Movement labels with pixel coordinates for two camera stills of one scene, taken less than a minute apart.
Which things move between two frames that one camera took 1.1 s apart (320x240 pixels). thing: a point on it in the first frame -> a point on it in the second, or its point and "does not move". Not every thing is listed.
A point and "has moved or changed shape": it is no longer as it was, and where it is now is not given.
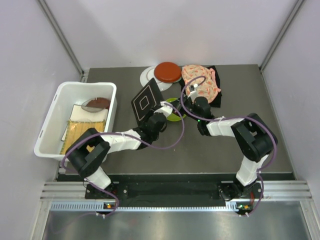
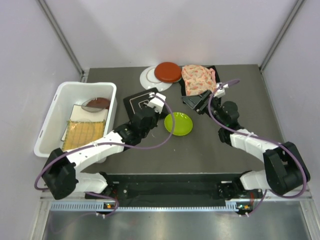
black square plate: (149, 98) has moved or changed shape
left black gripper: (152, 111) -> (157, 115)
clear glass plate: (94, 105) does not move
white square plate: (78, 113) does not move
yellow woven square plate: (76, 128) does not move
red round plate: (100, 102) does not move
